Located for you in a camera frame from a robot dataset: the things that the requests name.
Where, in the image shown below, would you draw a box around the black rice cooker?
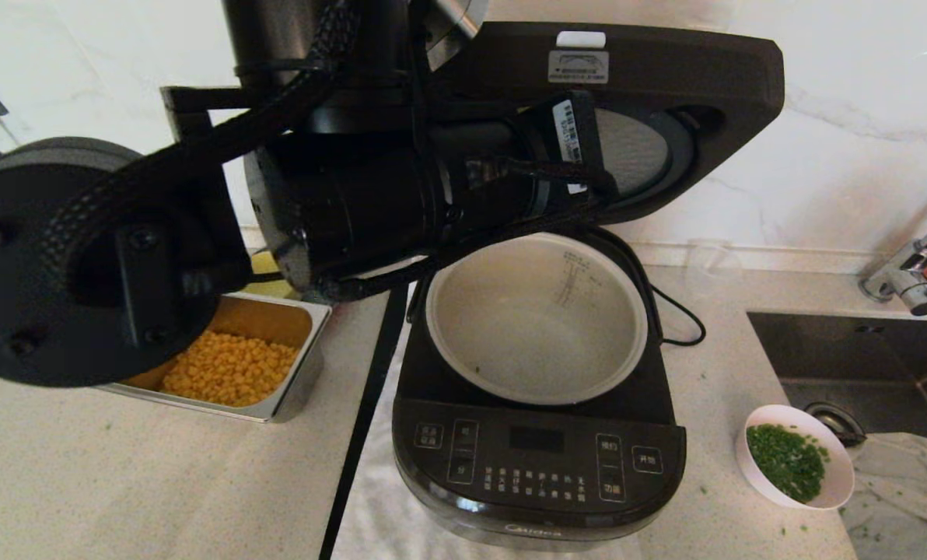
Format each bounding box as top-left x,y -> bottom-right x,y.
392,222 -> 687,551

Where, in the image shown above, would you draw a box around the black rice cooker lid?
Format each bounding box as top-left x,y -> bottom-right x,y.
432,21 -> 785,226

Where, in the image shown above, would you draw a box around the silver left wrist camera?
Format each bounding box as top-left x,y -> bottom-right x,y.
425,0 -> 489,71

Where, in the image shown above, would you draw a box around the long black flat strip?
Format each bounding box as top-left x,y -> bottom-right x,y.
320,286 -> 411,560

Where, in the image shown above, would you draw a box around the black power cable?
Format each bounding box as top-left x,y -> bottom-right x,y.
650,284 -> 706,348

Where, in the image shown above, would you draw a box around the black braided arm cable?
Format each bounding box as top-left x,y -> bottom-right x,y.
44,0 -> 363,261

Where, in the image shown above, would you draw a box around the small yellow bowl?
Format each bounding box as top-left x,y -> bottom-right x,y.
238,249 -> 303,301

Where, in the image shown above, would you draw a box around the white round bowl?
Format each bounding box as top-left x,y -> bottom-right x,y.
734,404 -> 855,510

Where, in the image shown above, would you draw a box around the crumpled white dish cloth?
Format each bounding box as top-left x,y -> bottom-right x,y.
837,432 -> 927,560

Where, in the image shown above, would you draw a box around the stainless steel sink basin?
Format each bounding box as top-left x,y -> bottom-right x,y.
746,311 -> 927,475

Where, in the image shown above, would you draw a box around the grey inner cooking pot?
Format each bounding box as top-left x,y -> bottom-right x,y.
425,232 -> 649,407

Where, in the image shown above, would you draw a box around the round metal sink drain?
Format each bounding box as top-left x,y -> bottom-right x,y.
804,402 -> 869,449

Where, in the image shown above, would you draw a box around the white towel under cooker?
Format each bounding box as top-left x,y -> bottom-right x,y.
331,342 -> 643,560

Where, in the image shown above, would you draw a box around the chrome kitchen faucet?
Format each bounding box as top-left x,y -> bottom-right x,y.
858,204 -> 927,317

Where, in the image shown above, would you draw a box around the clear glass cup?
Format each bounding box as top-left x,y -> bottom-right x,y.
685,240 -> 744,296

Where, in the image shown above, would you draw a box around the yellow corn kernels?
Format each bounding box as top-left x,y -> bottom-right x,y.
160,330 -> 303,407

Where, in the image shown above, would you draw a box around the chopped green onions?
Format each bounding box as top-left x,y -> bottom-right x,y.
745,422 -> 830,504

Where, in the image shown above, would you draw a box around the rectangular stainless steel tray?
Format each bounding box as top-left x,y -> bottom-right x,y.
98,292 -> 334,424

